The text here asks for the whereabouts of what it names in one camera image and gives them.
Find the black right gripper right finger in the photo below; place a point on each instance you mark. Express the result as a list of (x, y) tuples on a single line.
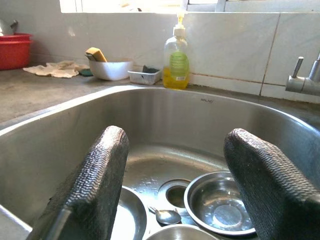
[(270, 190)]

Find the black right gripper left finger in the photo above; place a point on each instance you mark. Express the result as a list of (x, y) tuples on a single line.
[(97, 180)]

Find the wide steel bowl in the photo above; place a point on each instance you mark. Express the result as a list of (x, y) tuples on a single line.
[(212, 200)]

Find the steel plate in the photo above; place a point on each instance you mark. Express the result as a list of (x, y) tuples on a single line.
[(132, 217)]

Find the sink drain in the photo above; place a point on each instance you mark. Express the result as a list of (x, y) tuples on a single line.
[(175, 196)]

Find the steel spoon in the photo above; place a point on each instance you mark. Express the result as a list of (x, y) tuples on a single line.
[(167, 217)]

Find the stainless steel sink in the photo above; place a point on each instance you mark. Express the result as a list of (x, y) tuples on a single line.
[(162, 120)]

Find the green scouring pad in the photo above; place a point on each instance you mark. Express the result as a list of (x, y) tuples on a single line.
[(86, 72)]

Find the white plastic bowl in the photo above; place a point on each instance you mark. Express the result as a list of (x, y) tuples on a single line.
[(110, 71)]

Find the steel faucet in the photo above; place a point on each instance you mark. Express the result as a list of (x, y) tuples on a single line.
[(305, 85)]

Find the small white rectangular tray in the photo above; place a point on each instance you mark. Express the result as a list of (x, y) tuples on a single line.
[(142, 77)]

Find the beige dish cloth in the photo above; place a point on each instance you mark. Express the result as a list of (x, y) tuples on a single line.
[(57, 70)]

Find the dark scourer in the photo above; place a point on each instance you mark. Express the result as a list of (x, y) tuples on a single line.
[(150, 69)]

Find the yellow sponge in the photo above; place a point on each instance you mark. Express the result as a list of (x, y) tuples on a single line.
[(97, 54)]

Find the steel faucet lever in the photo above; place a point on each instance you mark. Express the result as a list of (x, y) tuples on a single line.
[(297, 66)]

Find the dish soap pump bottle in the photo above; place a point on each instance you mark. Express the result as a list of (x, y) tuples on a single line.
[(176, 62)]

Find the red plastic basin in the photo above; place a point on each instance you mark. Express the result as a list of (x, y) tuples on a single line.
[(12, 52)]

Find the upturned steel bowl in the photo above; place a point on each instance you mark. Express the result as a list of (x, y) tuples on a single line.
[(5, 28)]

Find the window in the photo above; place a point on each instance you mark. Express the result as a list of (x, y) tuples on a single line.
[(205, 7)]

